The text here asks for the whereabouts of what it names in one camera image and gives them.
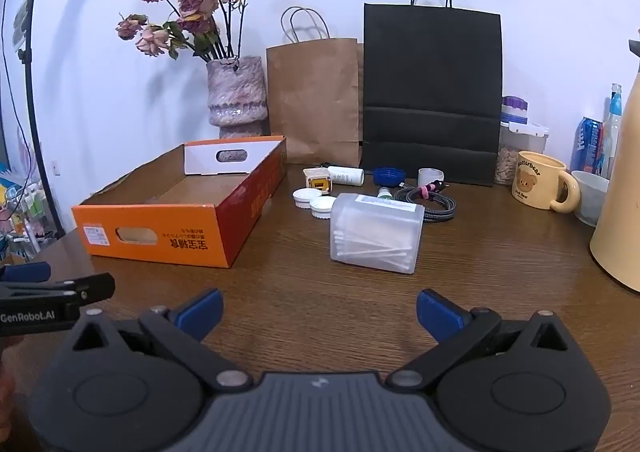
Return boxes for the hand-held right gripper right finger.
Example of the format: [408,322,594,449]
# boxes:
[387,288,571,393]

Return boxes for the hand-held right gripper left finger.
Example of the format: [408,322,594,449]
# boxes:
[70,288,253,393]

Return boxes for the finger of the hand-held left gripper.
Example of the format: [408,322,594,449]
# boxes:
[0,262,52,284]
[0,273,116,305]

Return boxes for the white ceramic cup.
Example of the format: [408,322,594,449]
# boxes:
[570,170,611,227]

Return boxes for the white charger plug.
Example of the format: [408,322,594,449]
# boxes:
[302,168,332,196]

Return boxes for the clear plastic bottle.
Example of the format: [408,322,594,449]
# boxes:
[602,83,623,180]
[329,192,425,275]

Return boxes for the small white bottle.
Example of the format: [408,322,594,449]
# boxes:
[326,165,365,185]

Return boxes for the purple textured vase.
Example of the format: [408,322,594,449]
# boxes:
[206,56,268,140]

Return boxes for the metal storage rack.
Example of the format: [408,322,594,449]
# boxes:
[0,167,56,260]

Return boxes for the orange cardboard box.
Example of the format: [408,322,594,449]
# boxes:
[71,134,288,269]

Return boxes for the yellow bear mug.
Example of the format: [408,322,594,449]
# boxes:
[511,151,582,213]

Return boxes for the cream thermos jug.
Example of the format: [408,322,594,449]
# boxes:
[590,29,640,293]

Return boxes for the brown paper bag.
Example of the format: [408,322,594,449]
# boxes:
[266,6,365,165]

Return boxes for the blue ridged cap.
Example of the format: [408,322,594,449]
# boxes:
[372,168,406,187]

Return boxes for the black light stand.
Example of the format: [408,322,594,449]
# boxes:
[17,0,66,240]

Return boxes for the clear snack container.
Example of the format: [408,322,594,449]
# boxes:
[495,121,550,187]

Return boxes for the blue drink can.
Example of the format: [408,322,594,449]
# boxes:
[571,117,606,175]

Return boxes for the small white cup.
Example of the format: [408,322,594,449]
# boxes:
[417,168,446,189]

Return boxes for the purple white striped jar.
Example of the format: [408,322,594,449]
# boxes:
[501,96,529,125]

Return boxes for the braided charging cable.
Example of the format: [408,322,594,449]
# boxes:
[394,181,457,223]

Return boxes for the black paper bag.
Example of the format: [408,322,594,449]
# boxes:
[361,0,502,187]

